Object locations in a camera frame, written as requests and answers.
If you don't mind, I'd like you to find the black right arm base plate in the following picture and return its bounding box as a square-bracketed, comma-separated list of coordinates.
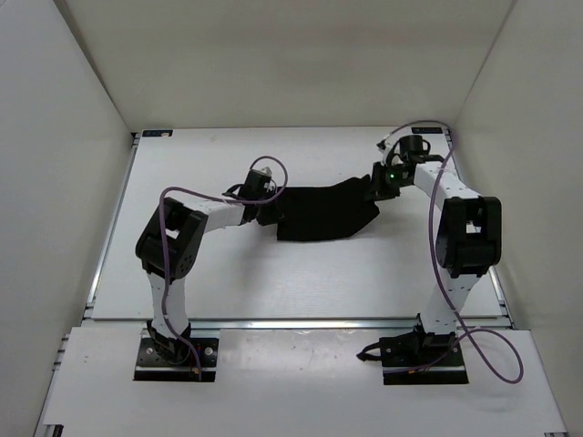
[356, 327, 469, 386]

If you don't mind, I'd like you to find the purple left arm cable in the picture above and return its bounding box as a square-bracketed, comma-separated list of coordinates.
[159, 156, 289, 381]

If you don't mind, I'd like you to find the dark sticker corner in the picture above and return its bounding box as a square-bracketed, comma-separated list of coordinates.
[141, 129, 173, 137]
[411, 127, 443, 135]

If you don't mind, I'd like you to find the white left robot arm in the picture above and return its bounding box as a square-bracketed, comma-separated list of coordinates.
[135, 168, 281, 362]

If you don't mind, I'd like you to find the dark sticker far right corner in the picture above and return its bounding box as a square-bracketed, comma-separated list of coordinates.
[411, 127, 443, 135]

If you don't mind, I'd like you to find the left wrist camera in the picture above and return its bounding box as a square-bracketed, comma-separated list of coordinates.
[251, 167, 272, 189]

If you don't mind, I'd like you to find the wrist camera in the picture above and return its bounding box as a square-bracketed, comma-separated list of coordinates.
[376, 134, 403, 168]
[251, 167, 272, 189]

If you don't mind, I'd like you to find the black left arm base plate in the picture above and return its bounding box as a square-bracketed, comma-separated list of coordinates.
[133, 320, 220, 382]

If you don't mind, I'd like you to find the black skirt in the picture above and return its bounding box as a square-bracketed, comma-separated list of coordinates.
[277, 175, 380, 242]

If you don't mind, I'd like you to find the dark sticker far left corner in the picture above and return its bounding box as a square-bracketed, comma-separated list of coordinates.
[141, 129, 173, 137]

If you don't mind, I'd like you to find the white front cover board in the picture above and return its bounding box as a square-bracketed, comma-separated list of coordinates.
[44, 327, 567, 436]

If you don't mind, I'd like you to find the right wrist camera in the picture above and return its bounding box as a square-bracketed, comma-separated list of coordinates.
[376, 134, 403, 168]

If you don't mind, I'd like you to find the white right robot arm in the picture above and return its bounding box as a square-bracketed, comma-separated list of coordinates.
[369, 134, 502, 365]

